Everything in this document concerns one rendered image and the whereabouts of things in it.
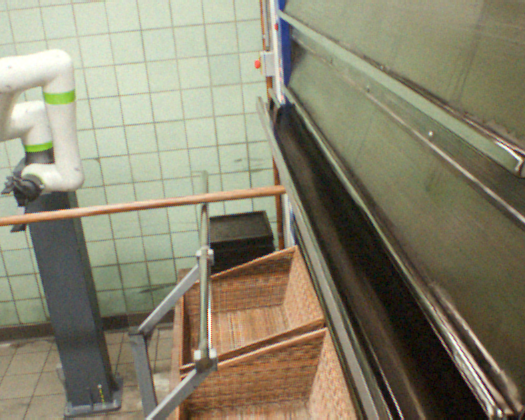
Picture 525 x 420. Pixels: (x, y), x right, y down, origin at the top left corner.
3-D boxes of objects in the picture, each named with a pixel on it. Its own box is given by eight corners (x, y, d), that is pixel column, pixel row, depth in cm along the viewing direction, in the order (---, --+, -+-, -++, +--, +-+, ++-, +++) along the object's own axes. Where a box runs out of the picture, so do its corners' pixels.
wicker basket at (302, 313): (303, 304, 256) (299, 242, 246) (331, 390, 204) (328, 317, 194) (184, 319, 253) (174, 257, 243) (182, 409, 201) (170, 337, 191)
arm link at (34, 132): (12, 150, 256) (2, 104, 249) (48, 141, 265) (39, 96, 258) (23, 155, 246) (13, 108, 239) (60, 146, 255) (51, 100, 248)
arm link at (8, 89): (-32, 123, 244) (-14, 52, 201) (8, 114, 254) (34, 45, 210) (-20, 152, 243) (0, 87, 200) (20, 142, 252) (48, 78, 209)
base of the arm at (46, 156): (32, 151, 275) (29, 138, 272) (66, 147, 276) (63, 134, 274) (20, 168, 251) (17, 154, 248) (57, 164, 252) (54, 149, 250)
